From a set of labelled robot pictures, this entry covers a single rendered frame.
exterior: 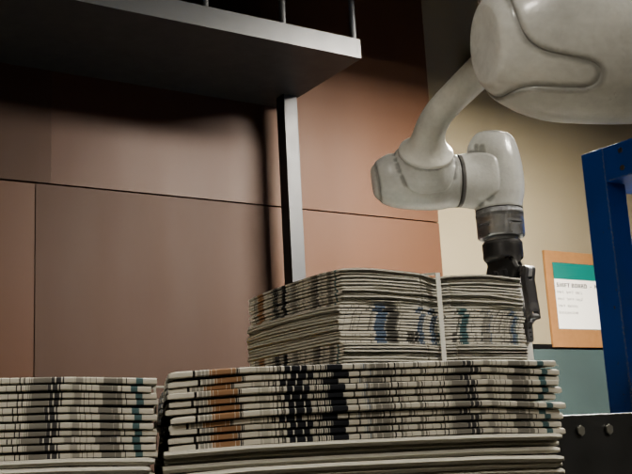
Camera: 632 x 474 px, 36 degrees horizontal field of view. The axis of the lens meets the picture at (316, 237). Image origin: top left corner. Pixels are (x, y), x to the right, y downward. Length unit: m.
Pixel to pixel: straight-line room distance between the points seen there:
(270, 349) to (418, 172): 0.44
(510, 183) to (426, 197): 0.16
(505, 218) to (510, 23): 0.92
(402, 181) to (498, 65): 0.85
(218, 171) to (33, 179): 0.95
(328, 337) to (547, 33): 0.67
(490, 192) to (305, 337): 0.51
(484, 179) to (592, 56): 0.91
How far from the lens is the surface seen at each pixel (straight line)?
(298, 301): 1.54
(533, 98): 0.97
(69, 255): 4.56
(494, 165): 1.84
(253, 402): 0.68
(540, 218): 6.43
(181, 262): 4.76
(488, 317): 1.62
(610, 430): 1.66
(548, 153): 6.64
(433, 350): 1.52
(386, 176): 1.80
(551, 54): 0.95
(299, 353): 1.52
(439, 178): 1.79
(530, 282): 1.81
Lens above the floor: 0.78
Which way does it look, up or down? 12 degrees up
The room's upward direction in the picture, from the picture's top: 3 degrees counter-clockwise
